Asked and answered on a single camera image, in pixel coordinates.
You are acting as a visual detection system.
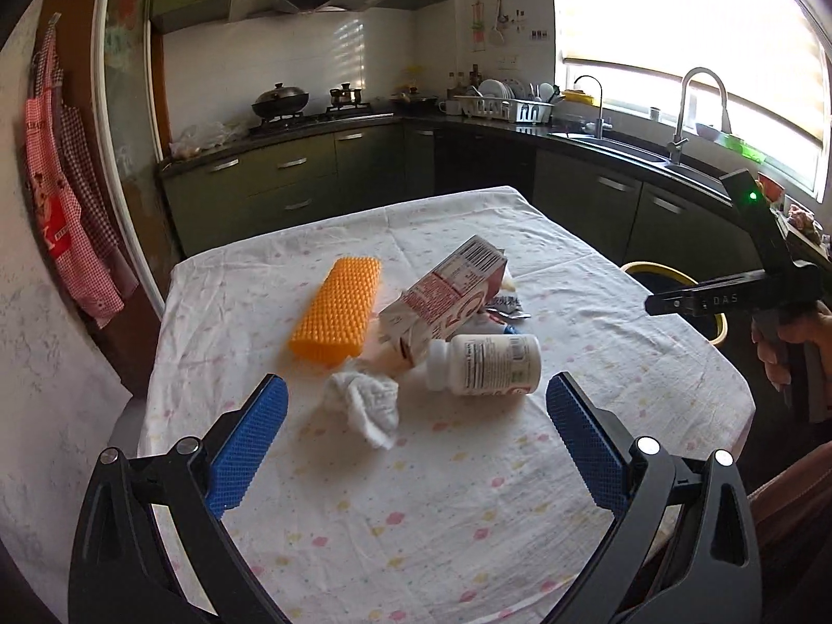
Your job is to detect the white pill bottle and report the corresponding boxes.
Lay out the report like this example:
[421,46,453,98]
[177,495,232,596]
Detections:
[424,333,542,397]

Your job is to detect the small steel faucet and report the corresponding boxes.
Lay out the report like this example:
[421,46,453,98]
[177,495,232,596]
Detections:
[572,74,615,140]

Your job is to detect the black gas stove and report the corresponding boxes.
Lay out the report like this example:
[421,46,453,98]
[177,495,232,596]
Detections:
[247,104,397,137]

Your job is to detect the green plastic item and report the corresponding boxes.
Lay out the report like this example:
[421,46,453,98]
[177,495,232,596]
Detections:
[720,135,766,160]

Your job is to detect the red gingham apron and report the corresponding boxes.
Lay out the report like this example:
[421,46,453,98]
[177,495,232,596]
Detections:
[24,13,124,329]

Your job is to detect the yellow rimmed trash bin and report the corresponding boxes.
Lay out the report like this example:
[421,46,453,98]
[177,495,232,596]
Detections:
[620,261,727,345]

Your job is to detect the large steel faucet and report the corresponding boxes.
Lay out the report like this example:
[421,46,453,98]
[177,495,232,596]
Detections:
[666,67,732,165]

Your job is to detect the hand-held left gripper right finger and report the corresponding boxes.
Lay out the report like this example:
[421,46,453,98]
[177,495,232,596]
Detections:
[544,372,761,624]

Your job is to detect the silver snack wrapper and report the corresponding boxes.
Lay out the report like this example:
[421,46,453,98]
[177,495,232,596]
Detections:
[477,292,532,332]

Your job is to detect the dark checked apron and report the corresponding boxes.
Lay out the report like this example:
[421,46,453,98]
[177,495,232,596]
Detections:
[58,104,140,300]

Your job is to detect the white dish rack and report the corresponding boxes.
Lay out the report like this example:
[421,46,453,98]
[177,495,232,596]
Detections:
[451,94,553,124]

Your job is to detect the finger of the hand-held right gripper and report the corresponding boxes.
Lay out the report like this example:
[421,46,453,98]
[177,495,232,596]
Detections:
[645,273,777,318]

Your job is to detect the person's pink clothing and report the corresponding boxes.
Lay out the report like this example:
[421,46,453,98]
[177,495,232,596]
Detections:
[747,438,832,553]

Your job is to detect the glass sliding door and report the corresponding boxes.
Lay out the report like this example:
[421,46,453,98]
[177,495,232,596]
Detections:
[91,0,183,313]

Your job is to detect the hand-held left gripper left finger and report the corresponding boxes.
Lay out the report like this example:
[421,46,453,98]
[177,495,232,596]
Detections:
[68,373,290,624]

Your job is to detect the clear plastic bag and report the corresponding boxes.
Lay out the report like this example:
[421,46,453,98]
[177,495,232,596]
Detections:
[170,120,251,160]

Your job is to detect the steel kitchen sink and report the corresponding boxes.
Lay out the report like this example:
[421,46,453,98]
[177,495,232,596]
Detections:
[549,130,729,176]

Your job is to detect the red white milk carton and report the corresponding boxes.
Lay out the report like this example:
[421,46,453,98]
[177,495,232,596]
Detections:
[377,236,517,368]

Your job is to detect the black kitchen countertop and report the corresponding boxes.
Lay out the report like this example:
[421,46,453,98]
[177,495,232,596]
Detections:
[158,107,832,254]

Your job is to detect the cutting board with meat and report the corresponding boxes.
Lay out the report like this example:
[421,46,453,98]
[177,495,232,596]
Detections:
[773,203,832,254]

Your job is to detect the person's right hand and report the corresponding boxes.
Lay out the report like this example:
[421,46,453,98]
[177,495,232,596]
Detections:
[750,301,832,392]

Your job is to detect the black wok with lid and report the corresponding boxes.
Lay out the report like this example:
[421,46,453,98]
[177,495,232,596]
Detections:
[251,82,311,121]

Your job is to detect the green lower cabinets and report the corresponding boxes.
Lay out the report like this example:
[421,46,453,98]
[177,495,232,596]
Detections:
[159,120,755,274]

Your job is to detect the white floral tablecloth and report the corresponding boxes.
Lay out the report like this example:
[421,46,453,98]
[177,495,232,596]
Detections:
[136,185,755,624]

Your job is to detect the orange bristle brush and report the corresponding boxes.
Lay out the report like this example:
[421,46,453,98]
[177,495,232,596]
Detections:
[288,258,383,367]

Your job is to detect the white tissue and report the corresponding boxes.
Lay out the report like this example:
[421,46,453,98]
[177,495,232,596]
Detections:
[325,370,399,451]

